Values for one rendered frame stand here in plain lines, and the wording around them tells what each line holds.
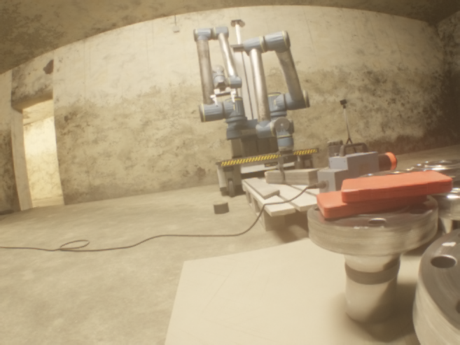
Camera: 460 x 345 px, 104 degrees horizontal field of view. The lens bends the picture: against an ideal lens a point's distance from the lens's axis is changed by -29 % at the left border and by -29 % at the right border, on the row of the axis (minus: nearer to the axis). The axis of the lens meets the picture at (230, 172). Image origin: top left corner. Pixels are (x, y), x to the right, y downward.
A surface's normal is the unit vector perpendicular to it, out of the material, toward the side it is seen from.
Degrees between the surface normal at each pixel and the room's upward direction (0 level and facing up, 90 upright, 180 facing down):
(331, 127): 90
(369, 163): 95
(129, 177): 90
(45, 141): 90
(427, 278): 0
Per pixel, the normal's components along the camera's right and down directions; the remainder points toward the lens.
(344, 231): -0.78, 0.15
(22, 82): 0.04, 0.06
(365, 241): -0.60, 0.14
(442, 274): -0.15, -0.99
